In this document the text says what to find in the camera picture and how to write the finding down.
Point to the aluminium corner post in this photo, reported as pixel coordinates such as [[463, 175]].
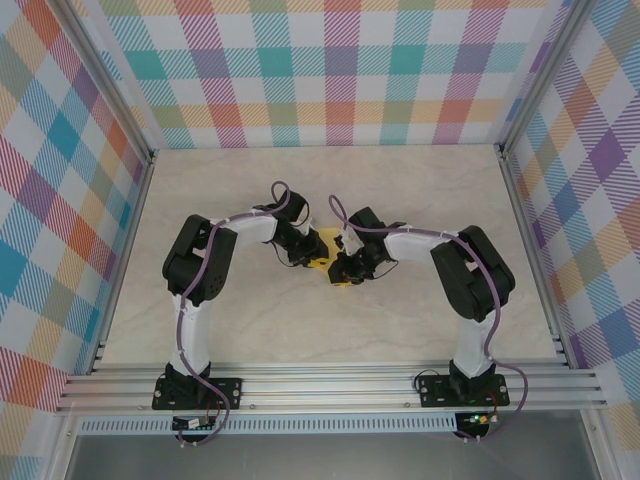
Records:
[[107, 85], [547, 75]]

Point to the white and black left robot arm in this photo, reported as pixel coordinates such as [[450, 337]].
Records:
[[250, 230]]

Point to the small black circuit board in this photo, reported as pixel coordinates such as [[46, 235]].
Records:
[[187, 424]]

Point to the small circuit board with light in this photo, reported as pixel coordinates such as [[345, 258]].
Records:
[[477, 419]]

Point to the aluminium side rail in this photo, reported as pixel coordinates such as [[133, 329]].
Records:
[[535, 260], [120, 265]]

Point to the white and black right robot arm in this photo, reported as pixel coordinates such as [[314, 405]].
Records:
[[410, 245]]

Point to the aluminium rail beam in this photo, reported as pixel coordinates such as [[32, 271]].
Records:
[[325, 392]]

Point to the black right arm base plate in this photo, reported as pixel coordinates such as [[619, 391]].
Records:
[[432, 392]]

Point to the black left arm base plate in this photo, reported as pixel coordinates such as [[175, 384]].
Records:
[[232, 392]]

